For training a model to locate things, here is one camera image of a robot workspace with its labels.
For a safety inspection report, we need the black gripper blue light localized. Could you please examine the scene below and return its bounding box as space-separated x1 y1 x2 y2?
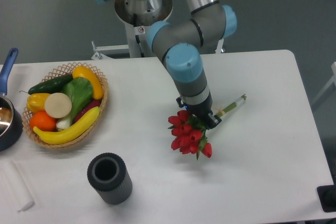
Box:
176 96 222 130

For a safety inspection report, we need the red tulip bouquet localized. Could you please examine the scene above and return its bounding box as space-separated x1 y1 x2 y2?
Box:
167 93 247 161

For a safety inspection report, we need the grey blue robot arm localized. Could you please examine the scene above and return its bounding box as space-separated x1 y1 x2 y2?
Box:
96 0 237 129

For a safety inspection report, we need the dark grey ribbed vase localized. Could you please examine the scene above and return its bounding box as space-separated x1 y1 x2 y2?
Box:
87 153 133 205

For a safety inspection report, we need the purple eggplant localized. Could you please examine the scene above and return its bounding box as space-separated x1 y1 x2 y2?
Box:
73 100 101 123

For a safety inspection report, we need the white chair part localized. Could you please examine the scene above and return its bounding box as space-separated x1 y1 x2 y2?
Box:
311 62 335 111

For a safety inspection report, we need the black device at edge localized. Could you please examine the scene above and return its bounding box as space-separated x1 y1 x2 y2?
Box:
317 185 335 212

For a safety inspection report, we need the green bok choy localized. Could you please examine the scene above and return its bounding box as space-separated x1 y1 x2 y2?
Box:
56 77 93 131

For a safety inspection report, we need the yellow squash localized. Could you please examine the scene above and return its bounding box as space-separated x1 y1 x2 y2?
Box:
72 66 103 100

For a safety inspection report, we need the yellow banana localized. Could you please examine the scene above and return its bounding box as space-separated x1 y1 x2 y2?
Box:
33 106 100 145

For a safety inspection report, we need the cream round onion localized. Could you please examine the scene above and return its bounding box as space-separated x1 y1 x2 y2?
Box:
44 93 72 119

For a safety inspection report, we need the green cucumber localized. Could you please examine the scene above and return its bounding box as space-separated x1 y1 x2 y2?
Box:
20 74 73 95

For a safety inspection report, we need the orange fruit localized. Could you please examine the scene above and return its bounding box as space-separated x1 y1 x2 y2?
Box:
29 111 56 132

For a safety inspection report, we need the yellow bell pepper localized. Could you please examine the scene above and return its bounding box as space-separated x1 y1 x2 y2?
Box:
26 93 50 113

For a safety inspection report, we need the white folded cloth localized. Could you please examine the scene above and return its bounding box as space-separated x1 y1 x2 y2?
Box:
2 161 35 212

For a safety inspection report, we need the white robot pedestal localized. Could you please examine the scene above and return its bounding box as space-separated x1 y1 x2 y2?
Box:
114 0 173 58

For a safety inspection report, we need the white metal base frame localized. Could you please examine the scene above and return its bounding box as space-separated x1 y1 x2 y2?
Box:
92 28 226 59

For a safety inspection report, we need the blue handled saucepan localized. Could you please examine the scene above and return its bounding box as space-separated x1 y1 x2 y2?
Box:
1 48 23 152

